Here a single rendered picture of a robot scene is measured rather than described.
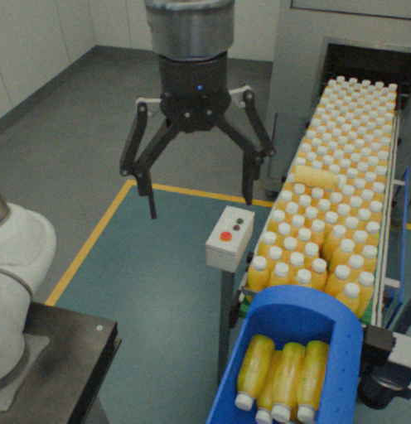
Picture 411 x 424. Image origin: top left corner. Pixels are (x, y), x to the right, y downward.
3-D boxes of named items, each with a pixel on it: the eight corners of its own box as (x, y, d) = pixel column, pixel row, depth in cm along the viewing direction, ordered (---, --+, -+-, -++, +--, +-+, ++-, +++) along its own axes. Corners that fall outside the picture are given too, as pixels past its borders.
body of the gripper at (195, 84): (223, 36, 46) (223, 111, 52) (149, 42, 45) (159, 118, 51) (239, 56, 40) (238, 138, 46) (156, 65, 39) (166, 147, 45)
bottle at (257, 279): (268, 293, 133) (273, 261, 122) (259, 307, 129) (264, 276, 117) (250, 285, 135) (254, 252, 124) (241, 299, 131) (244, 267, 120)
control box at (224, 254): (205, 264, 129) (205, 243, 122) (225, 225, 143) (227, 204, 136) (234, 273, 126) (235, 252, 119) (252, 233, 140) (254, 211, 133)
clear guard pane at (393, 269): (359, 373, 158) (399, 301, 125) (374, 243, 212) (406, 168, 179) (360, 374, 158) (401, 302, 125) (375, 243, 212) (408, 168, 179)
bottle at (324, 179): (297, 162, 144) (343, 172, 140) (297, 166, 151) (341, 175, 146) (292, 180, 145) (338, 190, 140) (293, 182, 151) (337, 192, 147)
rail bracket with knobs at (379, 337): (348, 359, 116) (357, 340, 109) (351, 339, 121) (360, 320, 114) (384, 372, 113) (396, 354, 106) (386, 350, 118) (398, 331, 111)
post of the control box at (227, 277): (216, 384, 201) (222, 250, 134) (219, 378, 204) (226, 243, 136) (224, 387, 200) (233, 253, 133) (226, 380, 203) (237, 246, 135)
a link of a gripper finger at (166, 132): (195, 114, 45) (186, 108, 44) (141, 183, 50) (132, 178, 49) (190, 100, 48) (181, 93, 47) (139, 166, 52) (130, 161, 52)
